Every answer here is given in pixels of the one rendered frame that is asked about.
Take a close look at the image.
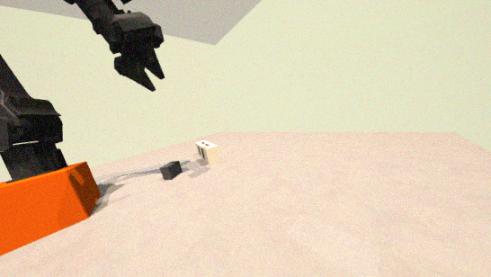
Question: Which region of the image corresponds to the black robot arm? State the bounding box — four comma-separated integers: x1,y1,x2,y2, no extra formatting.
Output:
0,0,114,184

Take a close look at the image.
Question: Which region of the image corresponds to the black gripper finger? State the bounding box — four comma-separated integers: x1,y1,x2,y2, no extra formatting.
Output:
122,64,156,92
123,32,165,79

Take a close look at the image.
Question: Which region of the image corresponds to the black two-prong charger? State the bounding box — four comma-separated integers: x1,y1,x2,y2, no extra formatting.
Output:
160,161,182,180

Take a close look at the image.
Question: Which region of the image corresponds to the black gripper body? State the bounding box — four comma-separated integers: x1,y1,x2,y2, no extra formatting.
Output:
87,3,156,75

